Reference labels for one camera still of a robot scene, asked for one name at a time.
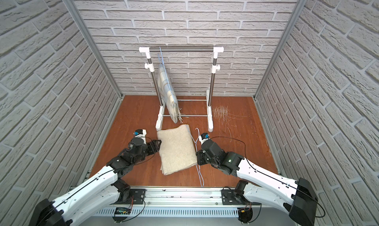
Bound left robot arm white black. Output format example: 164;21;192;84
29;136;161;226

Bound left controller board with wires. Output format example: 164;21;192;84
113;200;146;224

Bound aluminium front rail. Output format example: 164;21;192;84
59;186;306;218

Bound loose scarf fringe threads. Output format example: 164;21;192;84
213;106;248;142

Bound left corner aluminium post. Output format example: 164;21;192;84
62;0;123;99

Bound plaid blue cream scarf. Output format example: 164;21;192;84
158;63;183;123

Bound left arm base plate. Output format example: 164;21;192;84
114;188;146;205

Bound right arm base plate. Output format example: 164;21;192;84
221;187;250;205

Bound beige wool scarf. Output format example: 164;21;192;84
157;124;197;175

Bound blue wire hanger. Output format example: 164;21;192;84
192;127;205;188
159;47;171;89

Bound metal clothes rack white joints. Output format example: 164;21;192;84
138;46;224;132

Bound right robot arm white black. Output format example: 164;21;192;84
196;133;319;226

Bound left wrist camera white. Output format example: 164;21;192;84
134;129;147;144

